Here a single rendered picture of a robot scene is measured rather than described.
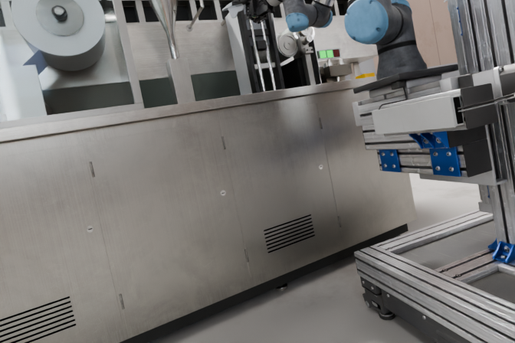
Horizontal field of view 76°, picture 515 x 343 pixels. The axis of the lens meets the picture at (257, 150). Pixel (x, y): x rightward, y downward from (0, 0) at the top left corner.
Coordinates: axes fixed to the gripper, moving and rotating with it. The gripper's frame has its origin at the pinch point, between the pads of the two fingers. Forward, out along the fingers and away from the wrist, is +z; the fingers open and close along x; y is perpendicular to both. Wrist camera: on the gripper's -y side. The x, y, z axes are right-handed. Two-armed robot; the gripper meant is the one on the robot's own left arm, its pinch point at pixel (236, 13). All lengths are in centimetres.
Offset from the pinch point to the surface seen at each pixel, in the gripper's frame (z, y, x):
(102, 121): 18, 43, -50
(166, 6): 38.9, -17.2, -10.0
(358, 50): 20, -14, 135
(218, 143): 8, 53, -9
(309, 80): 9, 20, 56
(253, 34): 11.4, 0.5, 19.6
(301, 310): -9, 123, 11
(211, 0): 55, -38, 29
